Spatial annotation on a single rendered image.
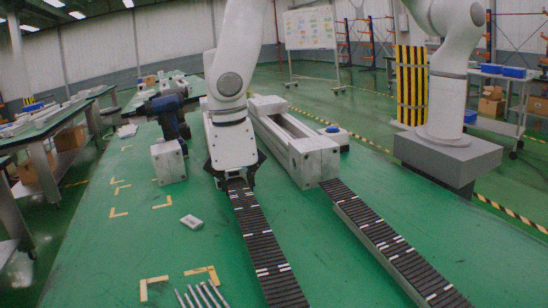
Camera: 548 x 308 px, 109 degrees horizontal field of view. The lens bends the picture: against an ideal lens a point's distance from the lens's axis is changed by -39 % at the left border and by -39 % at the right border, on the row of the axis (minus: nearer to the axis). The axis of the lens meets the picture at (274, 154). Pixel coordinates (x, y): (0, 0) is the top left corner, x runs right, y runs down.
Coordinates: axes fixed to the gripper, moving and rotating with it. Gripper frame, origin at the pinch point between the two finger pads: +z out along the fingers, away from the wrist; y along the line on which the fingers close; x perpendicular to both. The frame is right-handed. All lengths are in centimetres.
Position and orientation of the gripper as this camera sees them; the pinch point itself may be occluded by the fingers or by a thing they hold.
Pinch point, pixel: (237, 184)
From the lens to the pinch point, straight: 71.4
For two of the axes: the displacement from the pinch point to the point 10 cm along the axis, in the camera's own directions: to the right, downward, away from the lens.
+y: 9.6, -1.7, 2.2
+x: -2.6, -3.2, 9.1
